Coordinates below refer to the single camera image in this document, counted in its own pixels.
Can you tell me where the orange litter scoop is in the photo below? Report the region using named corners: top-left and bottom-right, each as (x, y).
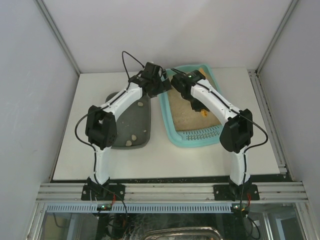
top-left (198, 67), bottom-right (210, 118)

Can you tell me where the teal litter box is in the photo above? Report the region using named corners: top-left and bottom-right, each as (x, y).
top-left (158, 63), bottom-right (232, 149)

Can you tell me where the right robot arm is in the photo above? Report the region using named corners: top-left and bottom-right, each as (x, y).
top-left (170, 68), bottom-right (253, 197)

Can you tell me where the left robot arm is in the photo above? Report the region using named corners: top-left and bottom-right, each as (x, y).
top-left (85, 62), bottom-right (171, 200)

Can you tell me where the beige cat litter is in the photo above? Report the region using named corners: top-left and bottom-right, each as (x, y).
top-left (167, 87), bottom-right (221, 132)

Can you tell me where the dark grey plastic tray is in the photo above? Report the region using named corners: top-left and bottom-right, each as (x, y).
top-left (112, 95), bottom-right (151, 150)

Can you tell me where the metal bowl below table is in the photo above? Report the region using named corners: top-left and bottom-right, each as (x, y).
top-left (140, 226), bottom-right (224, 240)

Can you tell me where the black left camera cable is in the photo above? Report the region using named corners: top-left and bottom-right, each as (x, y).
top-left (74, 50), bottom-right (147, 151)

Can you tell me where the black camera cable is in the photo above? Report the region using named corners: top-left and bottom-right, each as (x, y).
top-left (74, 50), bottom-right (147, 151)
top-left (171, 67), bottom-right (269, 201)

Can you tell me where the black right camera cable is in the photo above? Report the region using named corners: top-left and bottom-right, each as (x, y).
top-left (171, 67), bottom-right (269, 201)

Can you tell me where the aluminium mounting rail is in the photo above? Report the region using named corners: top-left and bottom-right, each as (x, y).
top-left (36, 182), bottom-right (309, 204)

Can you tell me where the blue slotted cable duct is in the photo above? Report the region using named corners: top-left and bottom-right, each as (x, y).
top-left (46, 202), bottom-right (233, 214)

